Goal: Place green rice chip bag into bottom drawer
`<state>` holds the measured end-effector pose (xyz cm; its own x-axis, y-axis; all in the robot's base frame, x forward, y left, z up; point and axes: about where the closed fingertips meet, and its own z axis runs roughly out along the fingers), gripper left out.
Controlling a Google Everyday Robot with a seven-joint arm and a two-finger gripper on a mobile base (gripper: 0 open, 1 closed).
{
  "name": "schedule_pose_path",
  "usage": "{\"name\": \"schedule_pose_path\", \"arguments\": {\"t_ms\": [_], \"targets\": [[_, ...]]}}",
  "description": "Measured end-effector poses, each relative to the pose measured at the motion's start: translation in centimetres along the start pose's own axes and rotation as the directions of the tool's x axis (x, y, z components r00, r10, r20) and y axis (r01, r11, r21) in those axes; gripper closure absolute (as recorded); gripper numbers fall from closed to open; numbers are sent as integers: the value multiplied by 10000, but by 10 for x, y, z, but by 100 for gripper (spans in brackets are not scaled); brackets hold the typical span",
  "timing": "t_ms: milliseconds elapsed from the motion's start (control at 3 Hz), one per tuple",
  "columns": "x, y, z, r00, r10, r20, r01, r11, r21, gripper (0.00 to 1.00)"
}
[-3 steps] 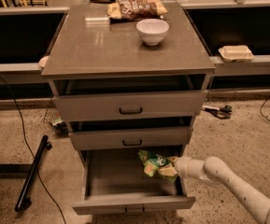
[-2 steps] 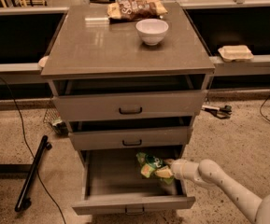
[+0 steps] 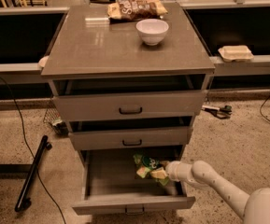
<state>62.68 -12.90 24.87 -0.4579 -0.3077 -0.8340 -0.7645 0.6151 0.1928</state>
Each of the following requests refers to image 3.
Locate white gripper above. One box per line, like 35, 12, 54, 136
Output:
150, 161, 191, 182

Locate green rice chip bag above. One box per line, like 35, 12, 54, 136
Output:
133, 154, 169, 186

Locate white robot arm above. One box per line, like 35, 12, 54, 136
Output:
151, 161, 270, 224

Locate bottom drawer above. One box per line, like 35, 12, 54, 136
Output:
72, 146, 195, 215

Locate drawer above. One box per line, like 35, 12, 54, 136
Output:
72, 146, 195, 215
53, 75, 206, 121
69, 116, 192, 150

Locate middle drawer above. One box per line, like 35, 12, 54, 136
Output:
69, 116, 192, 150

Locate top drawer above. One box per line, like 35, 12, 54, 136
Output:
53, 75, 206, 121

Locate grey drawer cabinet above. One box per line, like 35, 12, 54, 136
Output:
40, 2, 216, 217

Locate brown snack bag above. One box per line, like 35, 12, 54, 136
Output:
107, 0, 167, 21

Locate scissors on floor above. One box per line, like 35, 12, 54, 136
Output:
202, 105, 232, 119

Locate white foam takeout container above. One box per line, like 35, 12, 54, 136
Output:
218, 45, 254, 62

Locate white bowl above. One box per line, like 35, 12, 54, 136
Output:
135, 19, 169, 46

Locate black stand leg with casters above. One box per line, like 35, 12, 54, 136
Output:
15, 135, 52, 213

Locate small round white object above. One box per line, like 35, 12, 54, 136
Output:
38, 56, 49, 68

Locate wire mesh basket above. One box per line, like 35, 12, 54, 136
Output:
43, 100, 68, 136

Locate black floor cable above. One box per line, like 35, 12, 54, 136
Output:
0, 73, 67, 224

